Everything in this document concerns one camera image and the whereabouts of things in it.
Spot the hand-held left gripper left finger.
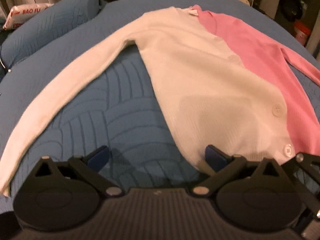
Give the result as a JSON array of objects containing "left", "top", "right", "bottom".
[{"left": 32, "top": 145, "right": 124, "bottom": 197}]

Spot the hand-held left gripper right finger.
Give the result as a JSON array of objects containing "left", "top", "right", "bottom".
[{"left": 192, "top": 144, "right": 284, "bottom": 197}]

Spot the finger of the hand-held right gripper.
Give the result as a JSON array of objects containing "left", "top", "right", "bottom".
[{"left": 281, "top": 152, "right": 320, "bottom": 222}]

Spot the pink and white knit cardigan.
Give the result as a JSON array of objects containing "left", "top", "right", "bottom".
[{"left": 0, "top": 4, "right": 320, "bottom": 197}]

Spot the blue quilted sofa cover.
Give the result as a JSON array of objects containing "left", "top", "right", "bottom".
[{"left": 0, "top": 0, "right": 320, "bottom": 205}]

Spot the orange bucket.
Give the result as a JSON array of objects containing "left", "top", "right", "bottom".
[{"left": 294, "top": 21, "right": 311, "bottom": 46}]

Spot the blue quilted pillow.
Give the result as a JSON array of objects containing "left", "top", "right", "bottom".
[{"left": 0, "top": 0, "right": 100, "bottom": 68}]

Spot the grey washing machine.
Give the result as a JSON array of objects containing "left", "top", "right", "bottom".
[{"left": 275, "top": 0, "right": 311, "bottom": 26}]

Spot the white packet with red print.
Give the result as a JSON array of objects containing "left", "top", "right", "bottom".
[{"left": 2, "top": 2, "right": 54, "bottom": 29}]

